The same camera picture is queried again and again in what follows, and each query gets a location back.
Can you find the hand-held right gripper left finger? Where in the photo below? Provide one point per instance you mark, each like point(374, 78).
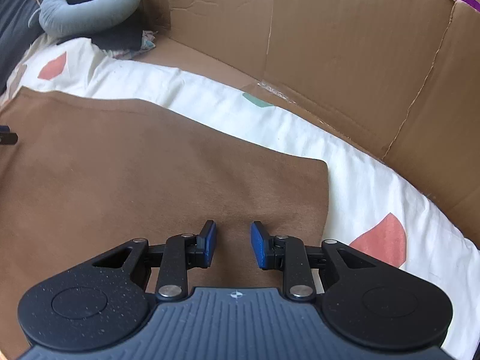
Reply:
point(210, 242)

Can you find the brown printed t-shirt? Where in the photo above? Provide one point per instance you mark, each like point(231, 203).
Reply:
point(150, 176)

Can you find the dark grey pillow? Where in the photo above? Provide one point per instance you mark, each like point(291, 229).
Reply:
point(17, 18)

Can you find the folded cardboard sheet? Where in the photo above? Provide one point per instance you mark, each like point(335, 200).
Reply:
point(337, 45)

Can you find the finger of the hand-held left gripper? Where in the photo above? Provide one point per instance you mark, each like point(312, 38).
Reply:
point(8, 138)
point(3, 129)

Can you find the grey neck pillow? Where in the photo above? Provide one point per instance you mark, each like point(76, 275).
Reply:
point(82, 15)

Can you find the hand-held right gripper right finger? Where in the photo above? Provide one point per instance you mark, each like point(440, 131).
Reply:
point(259, 247)

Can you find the black cloth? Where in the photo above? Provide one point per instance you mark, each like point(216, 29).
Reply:
point(120, 39)

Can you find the small floral cloth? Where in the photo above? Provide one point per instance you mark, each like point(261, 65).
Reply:
point(148, 41)

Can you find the cream bear print bed sheet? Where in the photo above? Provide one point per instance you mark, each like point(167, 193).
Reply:
point(262, 120)

